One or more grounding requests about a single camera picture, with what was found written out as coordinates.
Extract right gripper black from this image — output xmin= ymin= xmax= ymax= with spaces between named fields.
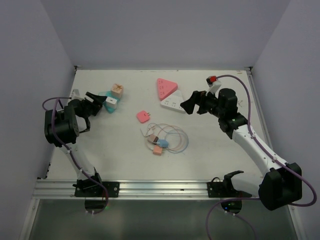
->
xmin=180 ymin=88 xmax=225 ymax=119

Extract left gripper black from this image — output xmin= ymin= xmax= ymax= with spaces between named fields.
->
xmin=80 ymin=92 xmax=107 ymax=118

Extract teal triangular socket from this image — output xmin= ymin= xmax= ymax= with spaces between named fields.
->
xmin=98 ymin=89 xmax=124 ymax=114

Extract white cube plug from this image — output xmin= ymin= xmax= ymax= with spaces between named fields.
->
xmin=105 ymin=96 xmax=118 ymax=111

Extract orange cube plug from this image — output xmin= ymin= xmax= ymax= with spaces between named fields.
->
xmin=111 ymin=83 xmax=124 ymax=99

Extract white power strip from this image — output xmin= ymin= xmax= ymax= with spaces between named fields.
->
xmin=160 ymin=90 xmax=186 ymax=114

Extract pink triangular socket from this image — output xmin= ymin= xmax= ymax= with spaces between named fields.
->
xmin=156 ymin=78 xmax=178 ymax=101

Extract pink square plug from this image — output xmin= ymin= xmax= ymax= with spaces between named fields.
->
xmin=136 ymin=110 xmax=150 ymax=124

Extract thin charging cables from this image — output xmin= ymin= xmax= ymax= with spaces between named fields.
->
xmin=139 ymin=122 xmax=189 ymax=155

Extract blue cube plug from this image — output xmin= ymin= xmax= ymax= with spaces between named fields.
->
xmin=157 ymin=139 xmax=169 ymax=148

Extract pink cube plug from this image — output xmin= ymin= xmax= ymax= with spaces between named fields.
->
xmin=147 ymin=134 xmax=159 ymax=145
xmin=152 ymin=145 xmax=165 ymax=156

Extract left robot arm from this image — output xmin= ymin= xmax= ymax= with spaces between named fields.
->
xmin=42 ymin=92 xmax=108 ymax=197

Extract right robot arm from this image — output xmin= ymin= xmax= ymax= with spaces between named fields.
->
xmin=180 ymin=88 xmax=302 ymax=211

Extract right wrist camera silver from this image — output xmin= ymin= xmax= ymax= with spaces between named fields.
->
xmin=205 ymin=76 xmax=222 ymax=96

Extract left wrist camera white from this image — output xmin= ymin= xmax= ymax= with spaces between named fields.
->
xmin=70 ymin=89 xmax=83 ymax=101

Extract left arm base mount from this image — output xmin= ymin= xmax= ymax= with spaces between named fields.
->
xmin=72 ymin=179 xmax=120 ymax=198

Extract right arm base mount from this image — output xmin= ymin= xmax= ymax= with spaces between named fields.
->
xmin=206 ymin=170 xmax=252 ymax=198

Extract aluminium table rail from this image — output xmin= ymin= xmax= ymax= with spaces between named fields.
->
xmin=32 ymin=179 xmax=258 ymax=200

